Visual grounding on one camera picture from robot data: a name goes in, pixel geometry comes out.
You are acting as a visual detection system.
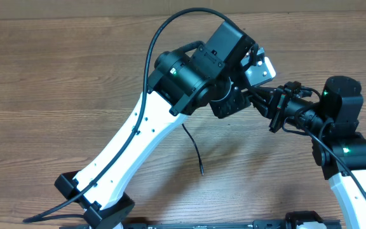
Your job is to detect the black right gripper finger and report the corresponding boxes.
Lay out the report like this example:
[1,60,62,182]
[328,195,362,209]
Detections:
[253,102,277,119]
[245,87,280,108]

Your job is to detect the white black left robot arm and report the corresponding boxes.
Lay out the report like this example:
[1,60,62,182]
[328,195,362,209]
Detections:
[55,22,269,228]

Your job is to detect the thin black usb cable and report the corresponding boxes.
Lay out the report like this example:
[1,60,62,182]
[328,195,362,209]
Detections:
[181,123,205,176]

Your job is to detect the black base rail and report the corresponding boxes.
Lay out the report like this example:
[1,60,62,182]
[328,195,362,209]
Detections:
[110,211,342,229]

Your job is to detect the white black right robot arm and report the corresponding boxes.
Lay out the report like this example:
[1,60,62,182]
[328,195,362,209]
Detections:
[248,76,366,228]

